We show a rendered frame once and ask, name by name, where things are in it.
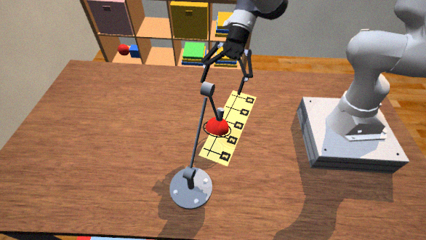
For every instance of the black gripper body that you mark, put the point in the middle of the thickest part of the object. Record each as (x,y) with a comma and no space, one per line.
(236,38)

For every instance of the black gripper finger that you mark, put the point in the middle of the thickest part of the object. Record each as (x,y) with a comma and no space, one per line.
(206,62)
(246,75)

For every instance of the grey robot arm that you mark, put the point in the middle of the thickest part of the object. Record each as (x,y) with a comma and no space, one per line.
(356,116)

